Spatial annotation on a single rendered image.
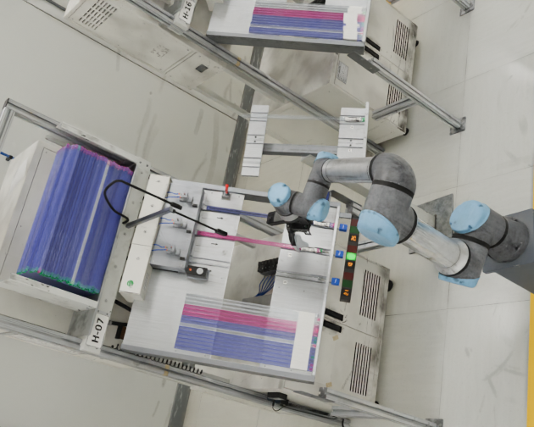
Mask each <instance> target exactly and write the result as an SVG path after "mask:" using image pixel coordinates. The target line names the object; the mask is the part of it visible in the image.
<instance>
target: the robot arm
mask: <svg viewBox="0 0 534 427"><path fill-rule="evenodd" d="M334 182H335V183H372V184H371V187H370V190H369V193H368V196H367V198H366V200H365V203H364V206H363V209H362V211H361V212H360V214H359V222H358V224H357V226H358V230H359V232H360V233H361V234H362V235H363V236H365V237H366V238H368V239H369V240H371V241H373V242H375V243H377V244H380V245H382V246H385V247H395V246H396V245H398V244H403V245H404V246H406V247H407V248H409V249H411V250H413V251H414V252H417V253H418V254H419V255H421V256H422V257H424V258H426V259H428V260H430V261H432V262H433V263H434V265H435V268H436V269H437V270H438V271H439V273H438V274H439V275H438V279H439V280H444V281H447V282H450V283H454V284H456V285H460V286H466V287H469V288H473V287H475V286H476V285H477V282H478V280H479V279H480V278H481V277H480V275H481V271H482V269H483V266H484V263H485V261H486V258H487V256H488V257H489V258H491V259H493V260H494V261H496V262H499V263H508V262H511V261H513V260H515V259H517V258H518V257H519V256H520V255H521V254H522V253H523V252H524V251H525V249H526V246H527V243H528V241H529V232H528V229H527V227H526V225H525V224H524V223H523V222H521V221H520V220H518V219H517V218H514V217H508V216H502V215H501V214H499V213H497V212H496V211H494V210H492V209H491V208H489V207H488V206H487V205H486V204H485V203H481V202H479V201H476V200H469V201H466V202H463V203H462V204H461V205H459V206H458V207H457V208H456V209H455V210H454V211H453V212H452V214H451V217H450V220H449V223H450V225H451V228H452V230H453V236H452V238H448V237H446V236H445V235H444V234H442V233H441V232H439V231H438V230H435V229H434V228H432V227H431V226H429V225H428V224H427V223H425V222H424V221H422V220H421V219H419V218H418V216H417V213H416V212H415V210H414V209H413V208H412V207H410V205H411V203H412V200H413V197H414V194H415V190H416V178H415V174H414V171H413V169H412V168H411V166H410V164H409V163H408V162H407V161H406V160H405V159H404V158H402V157H400V156H398V155H397V154H394V153H390V152H381V153H378V154H376V155H375V156H374V157H368V158H339V157H338V156H336V155H334V154H332V153H330V152H319V153H318V155H317V157H316V159H315V161H314V165H313V168H312V169H311V172H310V174H309V178H308V180H307V183H306V185H305V187H304V190H303V193H302V192H299V191H294V190H291V189H290V187H289V186H287V185H286V184H285V183H281V182H279V183H275V184H274V185H273V186H271V187H270V189H269V190H268V198H269V200H270V204H271V205H272V206H273V207H274V208H275V210H276V211H273V212H269V213H268V217H267V221H266V224H268V225H271V226H273V225H282V224H286V229H287V233H288V238H289V241H290V243H291V245H292V246H293V247H294V249H295V250H296V251H297V252H300V249H299V248H302V247H308V246H309V244H308V243H307V242H306V241H304V240H303V239H302V237H301V236H300V235H299V234H295V233H296V232H303V233H304V234H305V235H307V236H311V233H310V227H311V225H312V224H313V222H314V221H317V222H322V221H324V220H325V219H326V217H327V215H328V213H329V208H330V203H329V202H328V201H327V200H326V199H325V198H326V196H327V193H328V191H329V189H330V186H331V183H334ZM308 232H309V233H308Z"/></svg>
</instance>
